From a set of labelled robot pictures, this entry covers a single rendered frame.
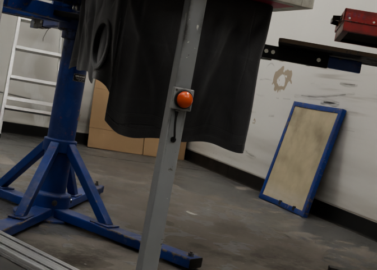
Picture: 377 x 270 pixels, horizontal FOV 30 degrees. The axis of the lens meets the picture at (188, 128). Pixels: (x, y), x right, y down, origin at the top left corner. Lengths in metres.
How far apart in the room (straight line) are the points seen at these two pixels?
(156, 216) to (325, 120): 3.27
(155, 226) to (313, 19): 3.81
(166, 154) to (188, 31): 0.28
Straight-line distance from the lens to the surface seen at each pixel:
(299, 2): 1.96
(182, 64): 1.60
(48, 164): 3.07
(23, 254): 1.71
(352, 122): 4.65
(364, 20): 2.88
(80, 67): 2.19
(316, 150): 4.77
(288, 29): 5.57
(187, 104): 1.57
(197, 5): 1.61
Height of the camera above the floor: 0.67
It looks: 3 degrees down
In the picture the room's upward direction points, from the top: 10 degrees clockwise
